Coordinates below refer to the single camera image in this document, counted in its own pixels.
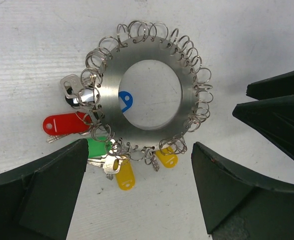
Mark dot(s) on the yellow key tag right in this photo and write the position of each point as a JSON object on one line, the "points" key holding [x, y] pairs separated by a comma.
{"points": [[167, 157]]}

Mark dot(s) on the red key tag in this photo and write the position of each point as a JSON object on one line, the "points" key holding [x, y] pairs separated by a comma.
{"points": [[65, 124]]}

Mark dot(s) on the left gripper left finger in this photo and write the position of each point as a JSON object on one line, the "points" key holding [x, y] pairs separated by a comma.
{"points": [[37, 200]]}

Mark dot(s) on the blue key tag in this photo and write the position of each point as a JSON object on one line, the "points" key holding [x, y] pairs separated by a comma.
{"points": [[127, 99]]}

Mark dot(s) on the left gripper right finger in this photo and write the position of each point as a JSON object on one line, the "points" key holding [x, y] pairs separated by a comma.
{"points": [[238, 203]]}

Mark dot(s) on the green key tag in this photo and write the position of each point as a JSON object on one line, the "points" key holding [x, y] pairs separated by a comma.
{"points": [[98, 148]]}

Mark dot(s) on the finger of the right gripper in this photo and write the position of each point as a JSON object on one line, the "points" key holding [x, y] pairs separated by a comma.
{"points": [[273, 118], [273, 87]]}

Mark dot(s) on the yellow key tag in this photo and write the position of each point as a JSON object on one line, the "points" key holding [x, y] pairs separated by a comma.
{"points": [[125, 177], [167, 157]]}

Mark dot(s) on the silver key on ring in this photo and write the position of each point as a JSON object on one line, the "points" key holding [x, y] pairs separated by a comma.
{"points": [[71, 86]]}

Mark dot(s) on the yellow key tag left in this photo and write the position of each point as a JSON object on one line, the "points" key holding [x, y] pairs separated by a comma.
{"points": [[125, 177]]}

